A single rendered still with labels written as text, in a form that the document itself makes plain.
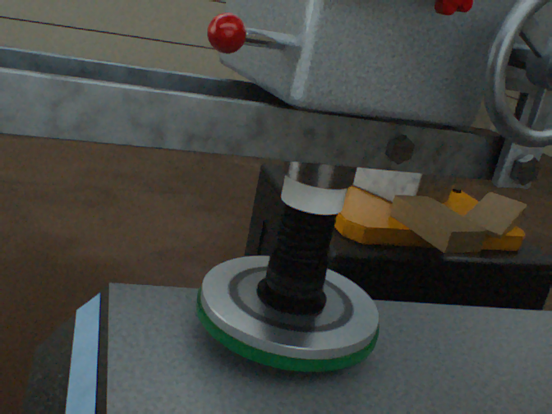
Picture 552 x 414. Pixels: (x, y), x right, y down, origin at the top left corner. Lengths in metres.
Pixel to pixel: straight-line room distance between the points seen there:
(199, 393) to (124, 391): 0.07
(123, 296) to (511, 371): 0.50
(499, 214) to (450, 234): 0.31
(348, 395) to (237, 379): 0.12
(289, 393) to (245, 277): 0.16
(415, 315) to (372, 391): 0.21
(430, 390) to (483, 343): 0.16
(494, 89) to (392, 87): 0.08
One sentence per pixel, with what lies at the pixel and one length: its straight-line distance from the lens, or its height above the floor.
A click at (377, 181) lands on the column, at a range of 1.49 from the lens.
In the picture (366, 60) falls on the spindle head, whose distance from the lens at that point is 0.51.
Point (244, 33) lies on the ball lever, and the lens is 0.49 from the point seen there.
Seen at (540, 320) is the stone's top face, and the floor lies 0.82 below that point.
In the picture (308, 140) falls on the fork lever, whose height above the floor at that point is 1.09.
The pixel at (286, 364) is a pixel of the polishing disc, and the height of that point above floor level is 0.86.
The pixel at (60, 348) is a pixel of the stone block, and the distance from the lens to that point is 0.76.
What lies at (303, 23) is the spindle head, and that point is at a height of 1.19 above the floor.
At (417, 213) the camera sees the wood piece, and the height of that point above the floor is 0.82.
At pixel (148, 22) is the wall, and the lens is 6.60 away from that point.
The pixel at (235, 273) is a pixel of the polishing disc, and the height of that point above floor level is 0.88.
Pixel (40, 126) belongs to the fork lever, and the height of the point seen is 1.08.
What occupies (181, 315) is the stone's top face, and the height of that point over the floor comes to 0.82.
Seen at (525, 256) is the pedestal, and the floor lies 0.74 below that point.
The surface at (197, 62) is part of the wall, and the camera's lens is 6.72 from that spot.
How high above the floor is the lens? 1.21
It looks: 21 degrees down
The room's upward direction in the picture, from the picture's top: 11 degrees clockwise
